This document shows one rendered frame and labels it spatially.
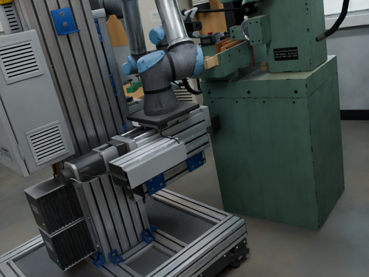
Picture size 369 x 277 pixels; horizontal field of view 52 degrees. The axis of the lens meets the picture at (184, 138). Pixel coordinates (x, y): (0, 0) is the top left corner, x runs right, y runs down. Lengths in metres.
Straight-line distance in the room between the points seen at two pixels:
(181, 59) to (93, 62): 0.34
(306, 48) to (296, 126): 0.36
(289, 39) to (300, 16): 0.11
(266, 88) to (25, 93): 1.06
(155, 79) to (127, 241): 0.74
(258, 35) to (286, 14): 0.15
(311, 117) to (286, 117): 0.11
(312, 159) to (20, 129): 1.27
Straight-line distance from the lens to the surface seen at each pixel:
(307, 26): 1.84
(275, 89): 1.84
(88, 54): 1.55
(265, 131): 1.94
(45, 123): 1.44
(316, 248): 2.01
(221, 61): 1.84
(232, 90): 1.95
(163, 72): 1.51
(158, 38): 1.81
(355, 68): 3.38
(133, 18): 1.74
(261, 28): 1.83
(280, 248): 2.01
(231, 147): 2.09
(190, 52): 1.55
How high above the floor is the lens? 1.24
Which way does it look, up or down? 20 degrees down
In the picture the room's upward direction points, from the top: 12 degrees counter-clockwise
